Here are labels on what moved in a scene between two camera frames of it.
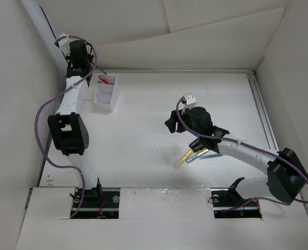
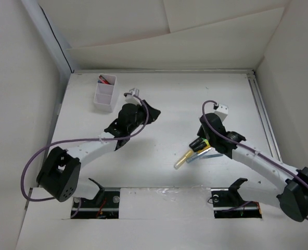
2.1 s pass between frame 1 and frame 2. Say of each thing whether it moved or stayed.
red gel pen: stayed
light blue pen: stayed
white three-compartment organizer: stayed
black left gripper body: moved
